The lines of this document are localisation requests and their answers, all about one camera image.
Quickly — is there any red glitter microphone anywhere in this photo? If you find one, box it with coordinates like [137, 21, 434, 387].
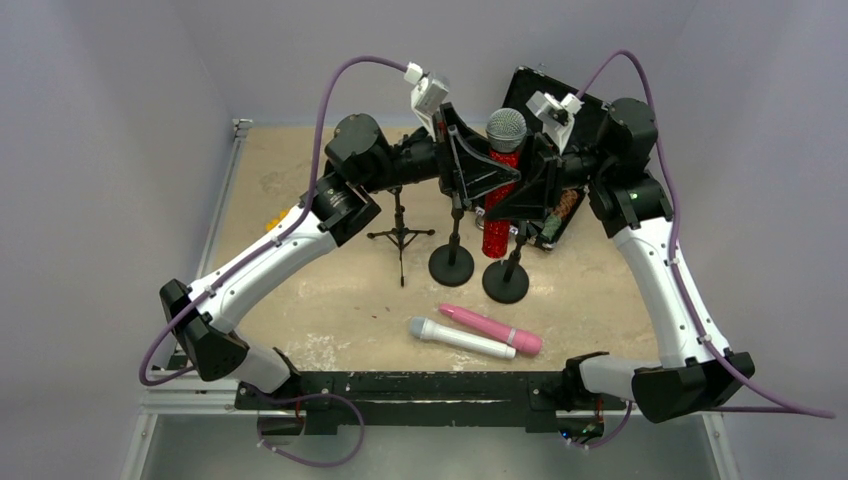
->
[480, 107, 529, 261]

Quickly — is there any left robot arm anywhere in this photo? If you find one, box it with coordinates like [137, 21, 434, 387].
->
[160, 104, 527, 393]

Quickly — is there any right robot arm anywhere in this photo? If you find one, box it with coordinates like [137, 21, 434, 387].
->
[486, 92, 755, 423]

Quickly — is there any right black round-base stand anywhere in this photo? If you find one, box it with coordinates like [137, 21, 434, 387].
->
[482, 221, 529, 304]

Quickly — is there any black round-base stand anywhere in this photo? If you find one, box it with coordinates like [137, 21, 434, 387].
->
[482, 221, 529, 304]
[428, 196, 474, 287]

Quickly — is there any left black round-base stand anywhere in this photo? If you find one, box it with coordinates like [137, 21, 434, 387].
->
[428, 196, 474, 287]

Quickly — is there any black poker chip case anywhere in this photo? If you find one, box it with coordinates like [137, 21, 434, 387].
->
[473, 64, 631, 253]

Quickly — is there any pink microphone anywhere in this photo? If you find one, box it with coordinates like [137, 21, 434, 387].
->
[438, 303, 543, 356]

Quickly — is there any white microphone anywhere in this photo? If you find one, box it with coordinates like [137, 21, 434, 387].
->
[409, 316, 517, 359]

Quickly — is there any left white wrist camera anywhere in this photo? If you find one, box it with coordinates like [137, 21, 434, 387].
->
[404, 62, 450, 137]

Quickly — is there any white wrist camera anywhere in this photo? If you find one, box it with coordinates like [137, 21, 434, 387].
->
[525, 91, 583, 154]
[404, 62, 450, 137]

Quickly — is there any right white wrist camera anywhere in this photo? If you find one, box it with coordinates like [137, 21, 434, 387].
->
[525, 91, 583, 154]

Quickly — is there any black tripod shock mount stand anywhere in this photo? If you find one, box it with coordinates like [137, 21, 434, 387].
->
[366, 186, 436, 288]

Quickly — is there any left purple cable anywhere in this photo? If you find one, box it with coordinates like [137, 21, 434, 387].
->
[137, 55, 412, 388]

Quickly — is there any yellow plastic bracket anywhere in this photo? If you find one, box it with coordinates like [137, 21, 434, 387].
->
[265, 209, 290, 232]

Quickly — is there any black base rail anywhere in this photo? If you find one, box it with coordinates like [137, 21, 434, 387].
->
[234, 371, 625, 435]

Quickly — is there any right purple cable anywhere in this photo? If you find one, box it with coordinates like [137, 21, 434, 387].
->
[576, 48, 837, 421]

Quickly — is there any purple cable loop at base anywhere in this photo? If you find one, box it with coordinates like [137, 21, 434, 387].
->
[256, 392, 367, 471]

